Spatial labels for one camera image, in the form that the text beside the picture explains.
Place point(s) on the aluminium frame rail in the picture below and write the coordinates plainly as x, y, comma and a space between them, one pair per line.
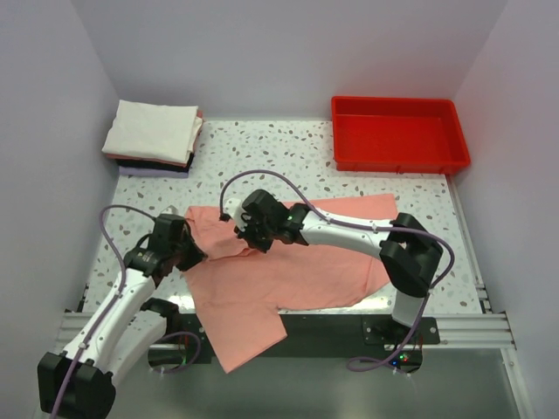
465, 331

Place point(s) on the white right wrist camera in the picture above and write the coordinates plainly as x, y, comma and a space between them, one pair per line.
233, 208

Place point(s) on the white folded t shirt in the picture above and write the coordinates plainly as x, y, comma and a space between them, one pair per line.
146, 130

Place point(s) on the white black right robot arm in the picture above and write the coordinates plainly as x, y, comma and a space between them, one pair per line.
410, 255

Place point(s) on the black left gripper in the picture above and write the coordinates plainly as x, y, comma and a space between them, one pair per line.
196, 255

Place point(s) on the lavender folded t shirt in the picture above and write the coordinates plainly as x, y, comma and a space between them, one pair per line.
155, 172

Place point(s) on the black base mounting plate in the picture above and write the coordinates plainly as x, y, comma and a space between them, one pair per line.
312, 336

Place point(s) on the black folded t shirt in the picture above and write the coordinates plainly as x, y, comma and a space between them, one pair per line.
147, 164

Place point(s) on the red plastic tray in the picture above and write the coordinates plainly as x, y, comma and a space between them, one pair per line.
398, 135

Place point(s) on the salmon pink t shirt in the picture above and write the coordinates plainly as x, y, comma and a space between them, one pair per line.
238, 292

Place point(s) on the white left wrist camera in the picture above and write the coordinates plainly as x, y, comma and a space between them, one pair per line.
170, 210

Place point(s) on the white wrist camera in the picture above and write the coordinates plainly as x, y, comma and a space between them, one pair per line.
233, 208
170, 210

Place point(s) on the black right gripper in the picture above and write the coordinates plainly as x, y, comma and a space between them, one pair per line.
245, 234

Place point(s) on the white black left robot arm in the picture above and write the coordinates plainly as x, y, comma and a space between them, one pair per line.
80, 380

